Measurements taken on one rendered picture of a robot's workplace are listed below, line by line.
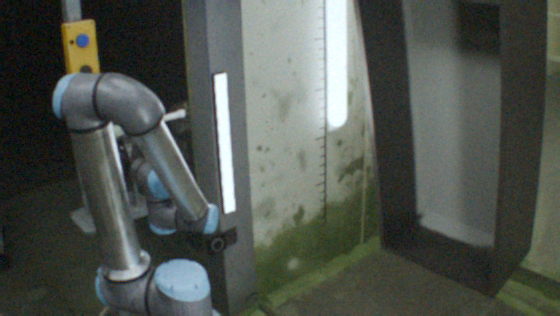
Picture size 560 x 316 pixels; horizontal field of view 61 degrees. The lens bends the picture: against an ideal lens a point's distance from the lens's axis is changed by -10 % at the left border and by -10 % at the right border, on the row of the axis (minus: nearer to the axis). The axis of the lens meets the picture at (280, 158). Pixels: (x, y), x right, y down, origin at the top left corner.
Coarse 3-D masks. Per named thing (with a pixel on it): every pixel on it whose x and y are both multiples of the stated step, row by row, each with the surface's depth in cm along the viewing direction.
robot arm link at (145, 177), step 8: (144, 168) 164; (136, 176) 165; (144, 176) 162; (152, 176) 159; (144, 184) 162; (152, 184) 158; (160, 184) 160; (152, 192) 159; (160, 192) 160; (152, 200) 162; (160, 200) 162
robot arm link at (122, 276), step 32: (64, 96) 118; (96, 96) 116; (96, 128) 122; (96, 160) 126; (96, 192) 130; (96, 224) 136; (128, 224) 138; (128, 256) 141; (96, 288) 147; (128, 288) 142
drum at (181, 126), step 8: (176, 104) 318; (176, 120) 295; (184, 120) 290; (176, 128) 297; (184, 128) 291; (176, 136) 301; (184, 136) 294; (176, 144) 304; (184, 144) 297; (192, 144) 293; (184, 152) 299; (192, 152) 295; (184, 160) 301; (192, 160) 297; (192, 168) 298; (184, 232) 331; (192, 232) 319; (192, 240) 322; (200, 240) 317; (192, 248) 325; (200, 248) 319
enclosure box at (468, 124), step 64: (384, 0) 194; (448, 0) 190; (512, 0) 140; (384, 64) 203; (448, 64) 205; (512, 64) 149; (384, 128) 214; (448, 128) 221; (512, 128) 161; (384, 192) 227; (448, 192) 238; (512, 192) 176; (448, 256) 223; (512, 256) 197
